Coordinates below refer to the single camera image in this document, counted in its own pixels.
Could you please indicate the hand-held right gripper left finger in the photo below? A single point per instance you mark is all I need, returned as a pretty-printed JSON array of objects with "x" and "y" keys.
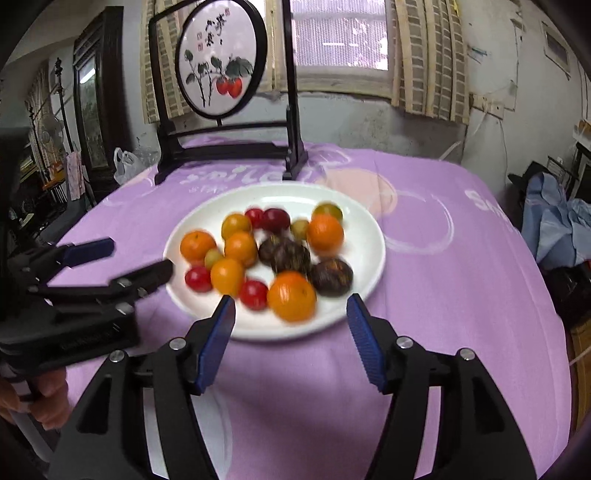
[{"x": 216, "y": 344}]

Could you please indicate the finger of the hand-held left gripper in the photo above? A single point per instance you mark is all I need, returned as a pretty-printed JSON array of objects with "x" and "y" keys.
[
  {"x": 90, "y": 249},
  {"x": 152, "y": 274}
]

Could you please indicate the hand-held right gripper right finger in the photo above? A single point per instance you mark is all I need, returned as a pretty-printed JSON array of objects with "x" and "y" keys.
[{"x": 367, "y": 344}]

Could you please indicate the red cherry tomato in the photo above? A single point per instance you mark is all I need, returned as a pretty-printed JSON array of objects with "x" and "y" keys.
[
  {"x": 198, "y": 278},
  {"x": 254, "y": 217},
  {"x": 253, "y": 294},
  {"x": 275, "y": 219}
]

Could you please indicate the small yellow-green tomato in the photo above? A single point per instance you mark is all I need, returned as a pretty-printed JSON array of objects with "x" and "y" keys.
[
  {"x": 300, "y": 228},
  {"x": 213, "y": 257}
]

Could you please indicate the orange mandarin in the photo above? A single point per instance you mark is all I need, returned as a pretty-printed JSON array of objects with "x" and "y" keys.
[
  {"x": 197, "y": 245},
  {"x": 227, "y": 276},
  {"x": 292, "y": 296},
  {"x": 325, "y": 234},
  {"x": 241, "y": 249}
]

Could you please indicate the dark purple passion fruit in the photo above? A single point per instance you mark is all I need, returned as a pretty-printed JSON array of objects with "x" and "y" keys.
[
  {"x": 331, "y": 276},
  {"x": 293, "y": 259},
  {"x": 265, "y": 247}
]

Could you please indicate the yellow-green citrus fruit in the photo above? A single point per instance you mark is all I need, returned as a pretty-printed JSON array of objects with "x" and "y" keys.
[{"x": 236, "y": 225}]

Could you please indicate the white round plate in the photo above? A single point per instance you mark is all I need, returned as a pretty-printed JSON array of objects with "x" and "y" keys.
[{"x": 360, "y": 244}]

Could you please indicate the person's left hand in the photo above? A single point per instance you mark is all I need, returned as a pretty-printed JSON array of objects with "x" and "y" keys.
[{"x": 53, "y": 397}]

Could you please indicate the white plastic bag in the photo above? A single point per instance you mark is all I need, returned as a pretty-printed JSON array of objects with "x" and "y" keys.
[{"x": 124, "y": 166}]

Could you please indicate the purple printed tablecloth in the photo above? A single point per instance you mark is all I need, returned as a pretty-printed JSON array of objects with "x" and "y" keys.
[{"x": 461, "y": 277}]

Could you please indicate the white standing fan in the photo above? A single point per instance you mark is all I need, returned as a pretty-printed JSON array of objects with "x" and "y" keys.
[{"x": 51, "y": 127}]

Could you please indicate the small green-yellow citrus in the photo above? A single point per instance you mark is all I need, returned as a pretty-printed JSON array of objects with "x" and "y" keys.
[{"x": 328, "y": 211}]

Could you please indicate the dark wooden cabinet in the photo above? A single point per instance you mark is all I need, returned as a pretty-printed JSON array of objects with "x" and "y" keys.
[{"x": 106, "y": 92}]

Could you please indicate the beige checked curtain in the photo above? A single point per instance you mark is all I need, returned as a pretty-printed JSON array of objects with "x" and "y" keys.
[
  {"x": 170, "y": 110},
  {"x": 429, "y": 55}
]

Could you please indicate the black coat stand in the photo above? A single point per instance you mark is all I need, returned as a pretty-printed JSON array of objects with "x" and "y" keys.
[{"x": 59, "y": 83}]

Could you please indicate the dark bag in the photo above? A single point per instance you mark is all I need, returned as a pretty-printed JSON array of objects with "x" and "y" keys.
[{"x": 570, "y": 290}]

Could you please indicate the light blue cloth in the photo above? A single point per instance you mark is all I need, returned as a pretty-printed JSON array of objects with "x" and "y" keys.
[{"x": 554, "y": 221}]

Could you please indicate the round painted table screen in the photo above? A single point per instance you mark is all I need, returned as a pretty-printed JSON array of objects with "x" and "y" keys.
[{"x": 217, "y": 55}]

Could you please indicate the window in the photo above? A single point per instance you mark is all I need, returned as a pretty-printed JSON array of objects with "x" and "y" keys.
[{"x": 341, "y": 37}]

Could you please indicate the wall meter box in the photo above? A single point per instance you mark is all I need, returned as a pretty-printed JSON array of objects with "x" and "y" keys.
[{"x": 556, "y": 48}]

